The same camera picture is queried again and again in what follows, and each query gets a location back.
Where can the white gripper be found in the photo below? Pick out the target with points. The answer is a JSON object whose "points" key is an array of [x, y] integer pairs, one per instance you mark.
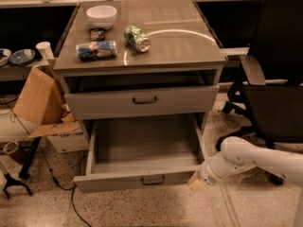
{"points": [[208, 175]]}

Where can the grey drawer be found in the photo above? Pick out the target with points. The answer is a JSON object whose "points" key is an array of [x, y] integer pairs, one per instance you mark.
{"points": [[177, 100], [138, 152]]}

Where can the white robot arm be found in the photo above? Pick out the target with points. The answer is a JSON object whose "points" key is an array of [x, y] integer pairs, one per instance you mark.
{"points": [[238, 155]]}

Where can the grey top drawer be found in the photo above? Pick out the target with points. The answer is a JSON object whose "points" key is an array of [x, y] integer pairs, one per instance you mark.
{"points": [[177, 100]]}

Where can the grey drawer cabinet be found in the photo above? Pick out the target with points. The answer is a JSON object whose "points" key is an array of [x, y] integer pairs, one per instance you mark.
{"points": [[183, 52]]}

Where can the black office chair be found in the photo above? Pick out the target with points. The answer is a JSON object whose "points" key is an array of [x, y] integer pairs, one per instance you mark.
{"points": [[268, 88]]}

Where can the white printed cardboard box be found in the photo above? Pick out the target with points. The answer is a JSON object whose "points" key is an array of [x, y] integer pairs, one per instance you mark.
{"points": [[69, 141]]}

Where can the green soda can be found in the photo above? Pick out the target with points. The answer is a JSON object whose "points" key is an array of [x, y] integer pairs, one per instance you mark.
{"points": [[137, 39]]}

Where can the black tripod stand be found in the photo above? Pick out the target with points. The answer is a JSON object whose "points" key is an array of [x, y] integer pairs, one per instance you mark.
{"points": [[10, 181]]}

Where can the brown cardboard box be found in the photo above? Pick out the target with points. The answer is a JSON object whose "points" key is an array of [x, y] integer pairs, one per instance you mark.
{"points": [[40, 102]]}

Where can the small dark snack packet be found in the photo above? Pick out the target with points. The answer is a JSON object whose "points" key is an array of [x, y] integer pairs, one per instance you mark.
{"points": [[97, 34]]}

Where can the white bowl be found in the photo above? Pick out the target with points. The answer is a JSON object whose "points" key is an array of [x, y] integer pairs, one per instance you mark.
{"points": [[102, 16]]}

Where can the white paper cup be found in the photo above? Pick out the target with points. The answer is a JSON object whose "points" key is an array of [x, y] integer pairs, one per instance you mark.
{"points": [[45, 50]]}

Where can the blue plate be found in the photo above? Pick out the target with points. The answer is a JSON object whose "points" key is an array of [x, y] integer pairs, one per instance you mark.
{"points": [[22, 57]]}

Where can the small bowl at left edge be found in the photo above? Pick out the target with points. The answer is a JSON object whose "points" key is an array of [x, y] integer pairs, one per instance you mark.
{"points": [[4, 56]]}

